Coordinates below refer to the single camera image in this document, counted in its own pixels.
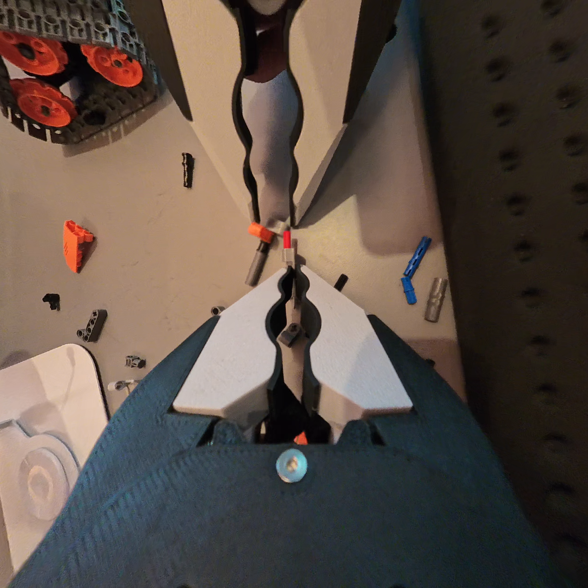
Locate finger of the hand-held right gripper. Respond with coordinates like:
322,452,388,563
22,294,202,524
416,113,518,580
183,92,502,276
162,0,262,223
286,0,364,228

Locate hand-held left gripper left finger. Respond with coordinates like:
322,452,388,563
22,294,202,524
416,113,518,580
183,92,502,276
172,267,294,430

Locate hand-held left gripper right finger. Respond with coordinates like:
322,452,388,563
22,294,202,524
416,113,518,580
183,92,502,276
294,266,413,430

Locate dark grey connector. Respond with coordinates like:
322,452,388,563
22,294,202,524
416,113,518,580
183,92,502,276
277,322,307,346

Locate grey tube connector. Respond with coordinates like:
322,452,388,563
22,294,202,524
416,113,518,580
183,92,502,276
424,277,449,322
245,250,268,287

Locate person's right hand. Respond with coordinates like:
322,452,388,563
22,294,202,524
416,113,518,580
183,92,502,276
250,17,291,84

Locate long blue pin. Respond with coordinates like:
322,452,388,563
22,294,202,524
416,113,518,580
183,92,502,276
406,236,433,279

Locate dark grey beam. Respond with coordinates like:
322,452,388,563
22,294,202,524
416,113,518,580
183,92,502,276
75,308,109,343

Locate tracked toy vehicle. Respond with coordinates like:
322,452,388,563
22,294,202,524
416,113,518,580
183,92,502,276
0,0,162,146

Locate black studded mat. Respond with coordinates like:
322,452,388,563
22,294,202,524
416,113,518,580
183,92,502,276
420,0,588,588

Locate orange brick with holes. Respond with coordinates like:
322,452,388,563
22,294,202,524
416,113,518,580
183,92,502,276
62,220,95,274

